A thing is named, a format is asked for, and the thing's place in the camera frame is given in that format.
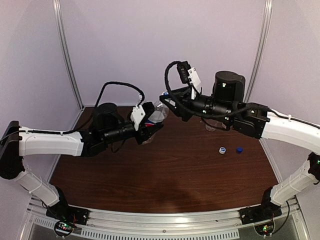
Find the blue bottle cap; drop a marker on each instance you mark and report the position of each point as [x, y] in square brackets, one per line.
[239, 150]

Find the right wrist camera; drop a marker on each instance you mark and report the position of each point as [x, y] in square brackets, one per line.
[188, 75]

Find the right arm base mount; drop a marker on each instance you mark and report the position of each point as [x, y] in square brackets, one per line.
[262, 218]

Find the front aluminium rail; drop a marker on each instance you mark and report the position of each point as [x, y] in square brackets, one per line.
[208, 225]

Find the aluminium frame post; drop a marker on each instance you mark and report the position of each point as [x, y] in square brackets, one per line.
[65, 52]
[263, 36]

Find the right aluminium frame post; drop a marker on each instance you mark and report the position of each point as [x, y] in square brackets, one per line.
[263, 36]

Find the left aluminium frame post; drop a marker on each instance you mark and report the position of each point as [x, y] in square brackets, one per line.
[65, 52]

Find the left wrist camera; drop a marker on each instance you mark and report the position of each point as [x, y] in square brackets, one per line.
[139, 112]

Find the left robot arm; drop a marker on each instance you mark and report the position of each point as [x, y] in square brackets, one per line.
[107, 128]

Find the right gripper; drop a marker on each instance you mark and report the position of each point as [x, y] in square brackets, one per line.
[184, 104]

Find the Pepsi label plastic bottle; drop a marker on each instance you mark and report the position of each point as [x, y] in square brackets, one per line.
[157, 117]

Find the white Pocari Sweat cap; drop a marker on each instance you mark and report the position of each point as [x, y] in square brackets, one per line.
[222, 150]

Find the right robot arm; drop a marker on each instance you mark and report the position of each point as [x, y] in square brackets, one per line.
[258, 121]

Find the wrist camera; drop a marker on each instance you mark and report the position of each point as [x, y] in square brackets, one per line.
[139, 112]
[188, 75]

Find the clear bottle white cap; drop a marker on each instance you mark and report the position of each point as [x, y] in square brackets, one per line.
[212, 125]

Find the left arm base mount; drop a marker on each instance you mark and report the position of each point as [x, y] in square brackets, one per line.
[68, 217]

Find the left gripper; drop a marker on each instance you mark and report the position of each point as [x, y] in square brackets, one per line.
[142, 134]

